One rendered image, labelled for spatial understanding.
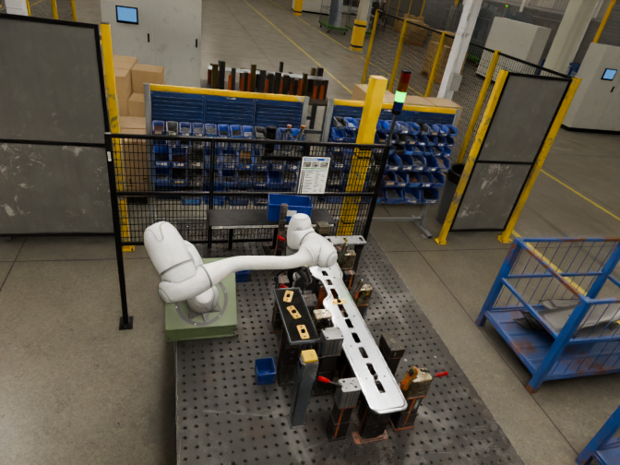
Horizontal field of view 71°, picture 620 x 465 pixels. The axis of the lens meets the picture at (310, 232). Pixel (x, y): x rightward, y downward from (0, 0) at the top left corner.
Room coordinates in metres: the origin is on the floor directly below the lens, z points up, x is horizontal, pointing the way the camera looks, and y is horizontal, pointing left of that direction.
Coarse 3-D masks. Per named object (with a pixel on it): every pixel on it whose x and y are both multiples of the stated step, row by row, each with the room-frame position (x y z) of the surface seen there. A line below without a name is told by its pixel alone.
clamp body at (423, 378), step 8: (424, 368) 1.47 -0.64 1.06; (416, 376) 1.41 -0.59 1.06; (424, 376) 1.42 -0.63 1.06; (416, 384) 1.38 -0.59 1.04; (424, 384) 1.40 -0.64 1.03; (408, 392) 1.38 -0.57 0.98; (416, 392) 1.39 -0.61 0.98; (424, 392) 1.40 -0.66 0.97; (408, 400) 1.38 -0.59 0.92; (416, 400) 1.42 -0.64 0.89; (408, 408) 1.39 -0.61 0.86; (416, 408) 1.41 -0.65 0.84; (392, 416) 1.42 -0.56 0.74; (400, 416) 1.38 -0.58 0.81; (408, 416) 1.39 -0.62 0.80; (392, 424) 1.39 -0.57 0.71; (400, 424) 1.38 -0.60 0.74; (408, 424) 1.40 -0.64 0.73
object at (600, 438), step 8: (616, 416) 1.88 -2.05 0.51; (608, 424) 1.88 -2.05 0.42; (616, 424) 1.85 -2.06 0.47; (600, 432) 1.89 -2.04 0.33; (608, 432) 1.86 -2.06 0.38; (592, 440) 1.89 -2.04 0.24; (600, 440) 1.87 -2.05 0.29; (608, 440) 1.87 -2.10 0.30; (616, 440) 1.96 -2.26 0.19; (584, 448) 1.90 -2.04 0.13; (592, 448) 1.87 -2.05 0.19; (600, 448) 1.86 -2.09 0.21; (608, 448) 1.91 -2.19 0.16; (616, 448) 1.92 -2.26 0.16; (584, 456) 1.88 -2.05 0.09; (592, 456) 1.84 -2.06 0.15; (600, 456) 1.82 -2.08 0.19; (608, 456) 1.85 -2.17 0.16; (616, 456) 1.87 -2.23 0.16; (584, 464) 1.85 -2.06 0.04; (600, 464) 1.79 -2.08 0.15; (608, 464) 1.77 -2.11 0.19; (616, 464) 1.80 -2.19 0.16
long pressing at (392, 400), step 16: (320, 272) 2.15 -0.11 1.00; (336, 272) 2.18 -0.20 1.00; (336, 288) 2.03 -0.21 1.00; (336, 304) 1.88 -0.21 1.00; (352, 304) 1.91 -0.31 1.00; (336, 320) 1.75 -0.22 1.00; (352, 320) 1.78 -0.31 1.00; (368, 336) 1.68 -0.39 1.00; (352, 352) 1.54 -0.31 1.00; (368, 352) 1.56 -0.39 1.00; (352, 368) 1.44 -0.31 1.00; (384, 368) 1.48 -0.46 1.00; (368, 384) 1.37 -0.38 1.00; (384, 384) 1.39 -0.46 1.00; (368, 400) 1.28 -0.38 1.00; (384, 400) 1.29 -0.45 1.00; (400, 400) 1.31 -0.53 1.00
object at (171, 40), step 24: (120, 0) 7.76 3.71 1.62; (144, 0) 7.89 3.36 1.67; (168, 0) 8.01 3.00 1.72; (192, 0) 8.14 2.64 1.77; (120, 24) 7.75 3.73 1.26; (144, 24) 7.88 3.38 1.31; (168, 24) 8.01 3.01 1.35; (192, 24) 8.14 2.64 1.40; (120, 48) 7.74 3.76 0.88; (144, 48) 7.87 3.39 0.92; (168, 48) 8.01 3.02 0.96; (192, 48) 8.15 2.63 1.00; (168, 72) 8.00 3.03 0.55; (192, 72) 8.15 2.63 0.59
